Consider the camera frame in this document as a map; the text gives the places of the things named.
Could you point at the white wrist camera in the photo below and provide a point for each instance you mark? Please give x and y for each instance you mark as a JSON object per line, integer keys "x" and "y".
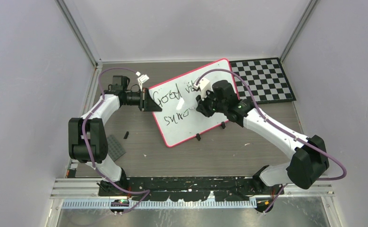
{"x": 203, "y": 86}
{"x": 141, "y": 79}

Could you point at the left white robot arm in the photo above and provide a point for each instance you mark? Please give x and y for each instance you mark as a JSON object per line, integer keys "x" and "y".
{"x": 87, "y": 141}

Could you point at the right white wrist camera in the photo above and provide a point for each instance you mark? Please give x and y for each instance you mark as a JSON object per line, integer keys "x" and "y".
{"x": 203, "y": 86}

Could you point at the white slotted cable duct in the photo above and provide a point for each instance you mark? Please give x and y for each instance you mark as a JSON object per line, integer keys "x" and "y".
{"x": 126, "y": 204}

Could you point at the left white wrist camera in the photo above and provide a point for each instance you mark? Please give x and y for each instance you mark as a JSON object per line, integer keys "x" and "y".
{"x": 141, "y": 79}

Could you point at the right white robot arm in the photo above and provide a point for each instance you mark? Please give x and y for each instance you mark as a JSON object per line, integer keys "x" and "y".
{"x": 305, "y": 166}

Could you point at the grey studded baseplate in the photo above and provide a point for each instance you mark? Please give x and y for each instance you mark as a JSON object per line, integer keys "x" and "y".
{"x": 115, "y": 149}

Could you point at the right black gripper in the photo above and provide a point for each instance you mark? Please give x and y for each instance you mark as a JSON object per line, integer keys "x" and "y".
{"x": 202, "y": 104}

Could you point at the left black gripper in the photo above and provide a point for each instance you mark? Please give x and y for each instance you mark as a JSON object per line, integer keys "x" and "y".
{"x": 147, "y": 104}

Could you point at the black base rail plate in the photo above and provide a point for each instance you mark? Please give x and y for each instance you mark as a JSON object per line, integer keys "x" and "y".
{"x": 188, "y": 189}

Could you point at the black white checkerboard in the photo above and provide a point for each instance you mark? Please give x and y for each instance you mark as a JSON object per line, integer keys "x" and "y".
{"x": 266, "y": 80}

